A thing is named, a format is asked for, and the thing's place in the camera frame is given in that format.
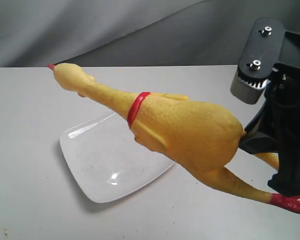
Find grey backdrop cloth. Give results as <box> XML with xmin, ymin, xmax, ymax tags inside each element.
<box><xmin>0</xmin><ymin>0</ymin><xmax>300</xmax><ymax>67</ymax></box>

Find white square plate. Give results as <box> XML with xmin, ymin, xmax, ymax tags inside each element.
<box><xmin>59</xmin><ymin>112</ymin><xmax>175</xmax><ymax>204</ymax></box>

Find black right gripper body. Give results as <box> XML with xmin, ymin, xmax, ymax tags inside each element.
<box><xmin>230</xmin><ymin>18</ymin><xmax>300</xmax><ymax>105</ymax></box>

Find yellow rubber chicken toy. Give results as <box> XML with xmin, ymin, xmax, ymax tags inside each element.
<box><xmin>48</xmin><ymin>62</ymin><xmax>300</xmax><ymax>214</ymax></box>

